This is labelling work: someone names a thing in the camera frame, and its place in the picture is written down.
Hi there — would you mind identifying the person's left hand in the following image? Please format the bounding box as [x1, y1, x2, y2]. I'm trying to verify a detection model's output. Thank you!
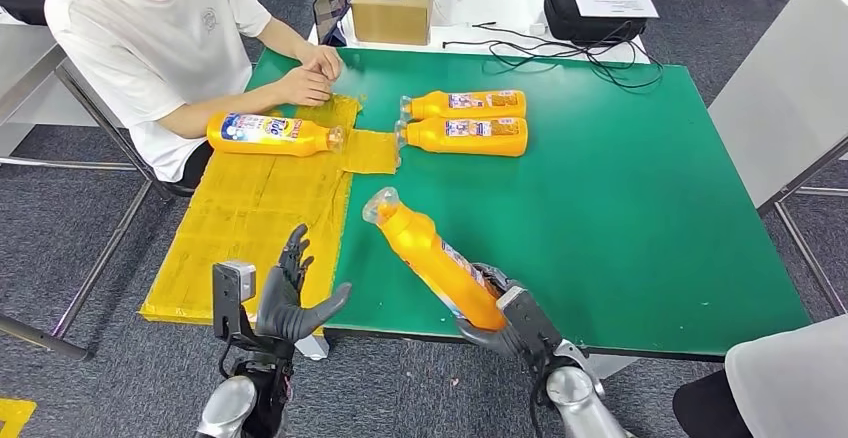
[299, 42, 344, 83]

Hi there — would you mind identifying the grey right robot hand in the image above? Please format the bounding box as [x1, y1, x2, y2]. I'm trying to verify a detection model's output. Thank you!
[455, 262, 531, 360]

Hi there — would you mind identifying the person's right hand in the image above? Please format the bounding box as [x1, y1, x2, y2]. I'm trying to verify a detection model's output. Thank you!
[273, 65, 334, 108]

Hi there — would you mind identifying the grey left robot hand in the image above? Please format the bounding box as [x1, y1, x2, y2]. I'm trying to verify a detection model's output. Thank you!
[254, 224, 354, 344]

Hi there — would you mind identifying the orange detergent bottle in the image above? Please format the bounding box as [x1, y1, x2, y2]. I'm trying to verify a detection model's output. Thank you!
[399, 89, 528, 122]
[206, 112, 347, 159]
[395, 116, 529, 158]
[362, 187, 510, 332]

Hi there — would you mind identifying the white table leg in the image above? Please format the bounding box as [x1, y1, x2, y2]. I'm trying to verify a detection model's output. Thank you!
[582, 355, 641, 382]
[294, 335, 331, 361]

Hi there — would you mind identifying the dark laptop screen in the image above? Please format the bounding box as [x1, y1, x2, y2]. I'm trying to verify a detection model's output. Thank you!
[311, 0, 351, 47]

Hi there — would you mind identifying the brown cardboard box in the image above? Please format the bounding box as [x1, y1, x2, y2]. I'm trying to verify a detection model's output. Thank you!
[351, 0, 437, 47]

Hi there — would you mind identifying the yellow taped cardboard mat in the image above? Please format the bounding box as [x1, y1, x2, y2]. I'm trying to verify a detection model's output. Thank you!
[139, 95, 401, 338]

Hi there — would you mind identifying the black chair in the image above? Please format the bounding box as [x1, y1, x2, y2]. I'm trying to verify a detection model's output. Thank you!
[152, 156, 197, 199]

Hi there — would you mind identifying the person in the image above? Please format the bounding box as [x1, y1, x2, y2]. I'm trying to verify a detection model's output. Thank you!
[672, 315, 848, 438]
[42, 0, 344, 188]

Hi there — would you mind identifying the black carrying case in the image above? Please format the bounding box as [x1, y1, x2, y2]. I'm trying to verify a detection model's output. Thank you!
[543, 0, 649, 45]

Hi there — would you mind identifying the pale table with steel legs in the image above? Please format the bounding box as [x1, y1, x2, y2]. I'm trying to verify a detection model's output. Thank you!
[707, 0, 848, 317]

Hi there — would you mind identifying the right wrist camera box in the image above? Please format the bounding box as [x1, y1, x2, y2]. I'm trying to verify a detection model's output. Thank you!
[496, 287, 564, 363]

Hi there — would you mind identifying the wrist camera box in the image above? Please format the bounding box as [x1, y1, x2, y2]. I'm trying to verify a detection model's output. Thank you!
[211, 260, 258, 345]
[496, 287, 564, 363]

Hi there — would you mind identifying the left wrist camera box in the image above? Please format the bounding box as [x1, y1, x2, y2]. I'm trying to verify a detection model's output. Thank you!
[211, 260, 258, 345]

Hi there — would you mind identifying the black tangled cable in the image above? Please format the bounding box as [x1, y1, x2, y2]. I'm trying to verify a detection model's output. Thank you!
[442, 20, 664, 90]

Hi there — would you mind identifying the steel frame table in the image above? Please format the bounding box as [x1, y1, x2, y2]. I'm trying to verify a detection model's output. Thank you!
[0, 44, 197, 360]

